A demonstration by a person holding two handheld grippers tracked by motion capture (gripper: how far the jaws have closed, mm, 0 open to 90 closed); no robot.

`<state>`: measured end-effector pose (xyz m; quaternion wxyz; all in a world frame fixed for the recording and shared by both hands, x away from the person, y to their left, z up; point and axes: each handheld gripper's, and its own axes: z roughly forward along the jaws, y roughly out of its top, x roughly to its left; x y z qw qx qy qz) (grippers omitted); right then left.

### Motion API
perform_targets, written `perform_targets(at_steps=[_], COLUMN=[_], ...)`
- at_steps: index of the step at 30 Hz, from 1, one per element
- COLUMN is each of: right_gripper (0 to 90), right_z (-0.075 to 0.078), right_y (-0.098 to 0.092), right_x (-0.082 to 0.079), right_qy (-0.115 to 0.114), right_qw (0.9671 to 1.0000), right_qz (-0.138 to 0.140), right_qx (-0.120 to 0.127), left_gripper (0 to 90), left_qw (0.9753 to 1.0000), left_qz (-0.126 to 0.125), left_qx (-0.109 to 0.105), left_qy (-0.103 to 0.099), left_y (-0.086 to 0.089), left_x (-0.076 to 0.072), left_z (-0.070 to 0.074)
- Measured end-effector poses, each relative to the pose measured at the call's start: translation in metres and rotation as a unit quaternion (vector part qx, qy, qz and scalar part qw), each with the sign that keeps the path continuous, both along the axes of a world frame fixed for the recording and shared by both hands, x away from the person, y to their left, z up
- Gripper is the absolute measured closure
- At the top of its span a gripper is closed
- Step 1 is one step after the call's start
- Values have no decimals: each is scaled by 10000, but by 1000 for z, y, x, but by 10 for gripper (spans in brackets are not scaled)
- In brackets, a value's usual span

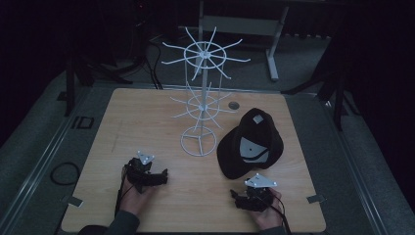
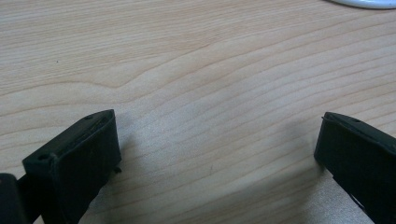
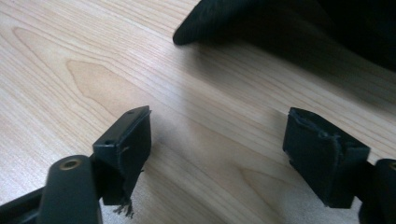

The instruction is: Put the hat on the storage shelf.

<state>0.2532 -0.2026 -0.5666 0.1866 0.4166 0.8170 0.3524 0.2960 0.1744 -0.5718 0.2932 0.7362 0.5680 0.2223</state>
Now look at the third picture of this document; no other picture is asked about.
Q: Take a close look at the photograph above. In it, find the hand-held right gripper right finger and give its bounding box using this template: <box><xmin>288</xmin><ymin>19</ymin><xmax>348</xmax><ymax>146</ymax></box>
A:
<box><xmin>282</xmin><ymin>106</ymin><xmax>372</xmax><ymax>209</ymax></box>

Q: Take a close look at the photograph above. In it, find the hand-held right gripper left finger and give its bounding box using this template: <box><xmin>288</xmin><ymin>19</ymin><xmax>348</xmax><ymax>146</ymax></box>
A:
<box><xmin>92</xmin><ymin>105</ymin><xmax>153</xmax><ymax>219</ymax></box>

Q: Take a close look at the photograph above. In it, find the dark cloth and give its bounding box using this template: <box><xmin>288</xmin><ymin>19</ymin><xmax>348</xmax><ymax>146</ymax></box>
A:
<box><xmin>172</xmin><ymin>0</ymin><xmax>396</xmax><ymax>73</ymax></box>

